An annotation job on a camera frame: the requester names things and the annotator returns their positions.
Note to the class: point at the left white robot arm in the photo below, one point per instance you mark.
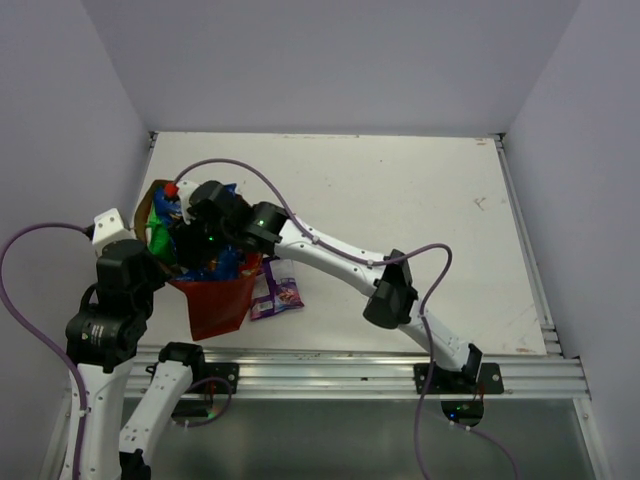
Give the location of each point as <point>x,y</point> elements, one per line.
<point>102,342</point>

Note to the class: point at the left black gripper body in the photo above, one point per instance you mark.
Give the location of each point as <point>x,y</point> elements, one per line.
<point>156,279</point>

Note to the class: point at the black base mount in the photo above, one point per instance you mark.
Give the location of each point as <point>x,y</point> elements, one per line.
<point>445,382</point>
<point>218,378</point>

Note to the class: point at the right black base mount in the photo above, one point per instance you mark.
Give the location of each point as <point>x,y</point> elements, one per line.
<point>445,382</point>

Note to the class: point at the red snack bag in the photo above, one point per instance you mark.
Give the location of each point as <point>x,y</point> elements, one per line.
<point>249,264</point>

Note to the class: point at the purple snack packet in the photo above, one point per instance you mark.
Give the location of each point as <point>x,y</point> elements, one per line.
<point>275,289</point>

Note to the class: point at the red brown paper bag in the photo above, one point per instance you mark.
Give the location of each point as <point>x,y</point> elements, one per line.
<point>214,308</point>

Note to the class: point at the blue Doritos chips bag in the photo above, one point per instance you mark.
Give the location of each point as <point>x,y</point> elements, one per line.
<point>222,268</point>

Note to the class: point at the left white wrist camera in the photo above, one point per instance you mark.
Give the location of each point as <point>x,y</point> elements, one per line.
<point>109,227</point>

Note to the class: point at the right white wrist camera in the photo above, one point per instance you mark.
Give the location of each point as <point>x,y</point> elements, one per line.
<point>182,191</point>

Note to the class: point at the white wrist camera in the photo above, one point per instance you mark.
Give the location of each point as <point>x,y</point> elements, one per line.
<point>182,191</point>
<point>109,227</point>

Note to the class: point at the green Chuba cassava chips bag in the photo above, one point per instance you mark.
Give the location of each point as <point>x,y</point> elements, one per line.
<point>158,239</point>

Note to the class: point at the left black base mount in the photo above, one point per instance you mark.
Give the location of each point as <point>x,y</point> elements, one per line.
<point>218,378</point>

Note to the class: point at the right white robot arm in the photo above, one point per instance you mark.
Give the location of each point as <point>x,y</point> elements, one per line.
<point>393,303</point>

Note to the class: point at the aluminium frame rail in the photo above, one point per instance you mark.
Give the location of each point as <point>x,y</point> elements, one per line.
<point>290,374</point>

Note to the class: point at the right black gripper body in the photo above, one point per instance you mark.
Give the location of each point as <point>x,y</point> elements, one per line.
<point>200,242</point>

